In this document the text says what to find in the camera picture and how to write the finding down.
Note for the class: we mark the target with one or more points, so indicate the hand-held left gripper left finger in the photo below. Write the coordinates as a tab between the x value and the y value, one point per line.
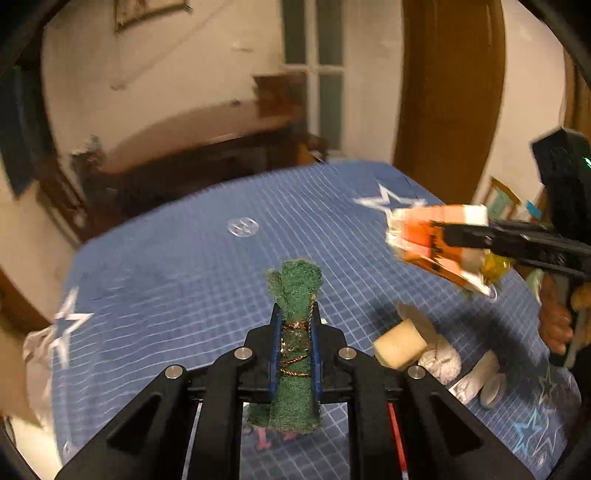
275	355

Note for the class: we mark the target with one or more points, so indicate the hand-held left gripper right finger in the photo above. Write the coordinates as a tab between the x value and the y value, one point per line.
316	355

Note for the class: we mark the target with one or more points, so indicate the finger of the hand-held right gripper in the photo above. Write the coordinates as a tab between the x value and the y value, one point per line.
498	240

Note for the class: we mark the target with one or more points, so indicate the orange and white carton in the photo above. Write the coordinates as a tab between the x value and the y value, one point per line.
415	235

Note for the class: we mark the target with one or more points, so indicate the pale orange sponge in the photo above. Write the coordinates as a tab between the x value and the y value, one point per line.
399	344

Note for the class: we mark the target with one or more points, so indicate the person's right hand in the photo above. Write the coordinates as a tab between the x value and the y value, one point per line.
554	318

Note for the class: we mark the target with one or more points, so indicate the small wooden stool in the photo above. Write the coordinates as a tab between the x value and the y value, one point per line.
501	198

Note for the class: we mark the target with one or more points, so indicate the blue checked star blanket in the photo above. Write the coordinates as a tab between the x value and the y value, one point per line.
184	277

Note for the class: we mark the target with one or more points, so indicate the white crumpled tissue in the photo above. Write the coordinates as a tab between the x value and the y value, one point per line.
438	360

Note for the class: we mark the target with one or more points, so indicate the brown wooden door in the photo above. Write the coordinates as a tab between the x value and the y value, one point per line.
452	92

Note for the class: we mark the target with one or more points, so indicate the dark wooden side table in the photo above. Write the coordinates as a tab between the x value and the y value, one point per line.
207	138

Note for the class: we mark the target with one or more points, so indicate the brown box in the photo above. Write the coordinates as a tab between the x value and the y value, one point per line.
279	94

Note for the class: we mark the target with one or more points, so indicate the dark plastic bag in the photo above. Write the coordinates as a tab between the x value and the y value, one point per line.
90	154

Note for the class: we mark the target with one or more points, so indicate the window with pale frame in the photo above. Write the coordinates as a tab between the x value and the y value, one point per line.
323	69

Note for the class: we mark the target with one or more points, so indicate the framed wall picture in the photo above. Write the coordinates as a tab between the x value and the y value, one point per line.
147	11

